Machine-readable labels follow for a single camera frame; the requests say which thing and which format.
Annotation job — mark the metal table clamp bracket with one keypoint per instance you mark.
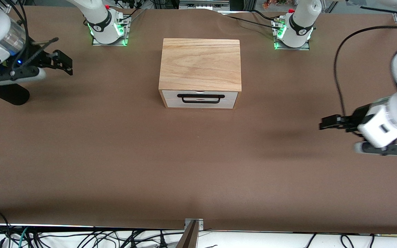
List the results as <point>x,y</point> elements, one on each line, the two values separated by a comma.
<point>193,222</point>

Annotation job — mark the brown table cover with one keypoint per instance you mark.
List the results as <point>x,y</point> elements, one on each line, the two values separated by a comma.
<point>115,155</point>

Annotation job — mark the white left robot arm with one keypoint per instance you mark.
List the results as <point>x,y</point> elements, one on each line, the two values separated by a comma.
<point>302,20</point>

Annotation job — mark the aluminium frame structure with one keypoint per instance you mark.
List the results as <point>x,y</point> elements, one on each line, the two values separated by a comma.
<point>202,4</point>

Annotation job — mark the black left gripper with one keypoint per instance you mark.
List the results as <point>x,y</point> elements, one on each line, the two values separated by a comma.
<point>353,119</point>

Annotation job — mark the metal base mounting plate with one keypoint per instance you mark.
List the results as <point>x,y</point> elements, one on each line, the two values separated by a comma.
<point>277,46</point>
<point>126,34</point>

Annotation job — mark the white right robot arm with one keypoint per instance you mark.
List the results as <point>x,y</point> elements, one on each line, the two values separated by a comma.
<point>98,20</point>

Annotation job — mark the light wooden drawer cabinet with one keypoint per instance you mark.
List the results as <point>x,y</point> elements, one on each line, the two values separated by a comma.
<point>200,63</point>

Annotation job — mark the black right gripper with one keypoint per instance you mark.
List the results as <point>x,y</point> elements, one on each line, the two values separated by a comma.
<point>40,58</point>

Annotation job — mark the brown wooden beam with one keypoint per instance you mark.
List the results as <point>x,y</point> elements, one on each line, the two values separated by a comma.
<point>188,239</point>

